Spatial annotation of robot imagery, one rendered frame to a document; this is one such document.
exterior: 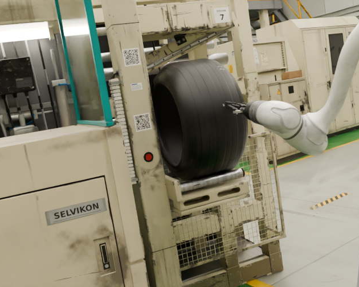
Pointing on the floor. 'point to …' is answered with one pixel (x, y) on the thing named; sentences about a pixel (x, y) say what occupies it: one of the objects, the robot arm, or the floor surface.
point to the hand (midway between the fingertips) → (231, 105)
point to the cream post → (143, 145)
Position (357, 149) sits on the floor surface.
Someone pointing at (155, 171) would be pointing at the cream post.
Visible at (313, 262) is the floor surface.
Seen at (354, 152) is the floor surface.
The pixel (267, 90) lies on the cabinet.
